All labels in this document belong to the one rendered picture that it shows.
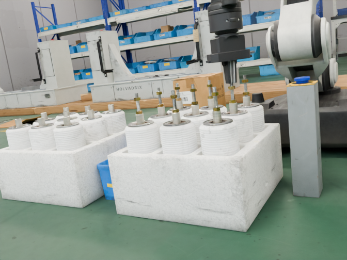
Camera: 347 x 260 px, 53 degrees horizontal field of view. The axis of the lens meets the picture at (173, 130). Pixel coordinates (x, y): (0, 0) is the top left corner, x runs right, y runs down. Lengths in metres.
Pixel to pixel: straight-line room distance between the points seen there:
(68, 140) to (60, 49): 3.21
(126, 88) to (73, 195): 2.46
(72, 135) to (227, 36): 0.57
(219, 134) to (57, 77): 3.50
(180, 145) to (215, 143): 0.10
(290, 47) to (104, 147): 0.71
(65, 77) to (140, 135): 3.40
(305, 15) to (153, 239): 0.85
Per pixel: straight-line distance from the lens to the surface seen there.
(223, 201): 0.86
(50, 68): 4.25
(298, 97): 0.98
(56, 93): 4.19
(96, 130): 1.25
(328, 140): 1.36
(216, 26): 0.95
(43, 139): 1.25
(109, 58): 3.81
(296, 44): 1.24
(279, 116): 1.36
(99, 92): 3.74
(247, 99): 1.09
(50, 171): 1.20
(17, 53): 8.60
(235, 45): 0.96
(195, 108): 1.03
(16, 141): 1.34
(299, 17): 1.28
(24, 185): 1.32
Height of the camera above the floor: 0.42
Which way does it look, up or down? 11 degrees down
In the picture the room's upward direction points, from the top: 7 degrees counter-clockwise
